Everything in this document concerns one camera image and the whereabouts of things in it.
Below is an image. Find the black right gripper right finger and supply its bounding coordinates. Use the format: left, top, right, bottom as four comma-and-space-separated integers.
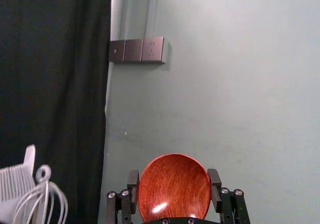
207, 168, 251, 224

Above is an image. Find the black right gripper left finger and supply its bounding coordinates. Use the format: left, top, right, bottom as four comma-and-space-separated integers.
105, 169, 140, 224

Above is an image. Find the red-brown wooden spoon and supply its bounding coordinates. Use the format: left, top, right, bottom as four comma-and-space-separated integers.
138, 153, 213, 223

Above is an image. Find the white slotted plastic utensil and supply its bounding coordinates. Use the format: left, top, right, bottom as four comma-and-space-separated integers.
0, 145, 37, 224

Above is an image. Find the black cloth curtain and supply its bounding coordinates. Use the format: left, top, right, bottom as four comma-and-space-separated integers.
0, 0, 113, 224

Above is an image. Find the white wire whisk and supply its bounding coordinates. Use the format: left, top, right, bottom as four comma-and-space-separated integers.
13, 164, 69, 224

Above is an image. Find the dark wall socket panel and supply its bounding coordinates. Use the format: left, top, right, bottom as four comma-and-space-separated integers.
108, 36, 173, 66

